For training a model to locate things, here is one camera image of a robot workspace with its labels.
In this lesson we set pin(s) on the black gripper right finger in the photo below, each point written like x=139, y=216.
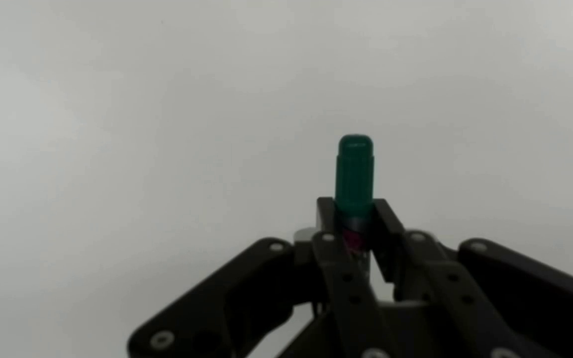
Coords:
x=512, y=299

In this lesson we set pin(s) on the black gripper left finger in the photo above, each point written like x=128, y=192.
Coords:
x=233, y=285

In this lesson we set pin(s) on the green marker pen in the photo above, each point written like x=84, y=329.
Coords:
x=354, y=180

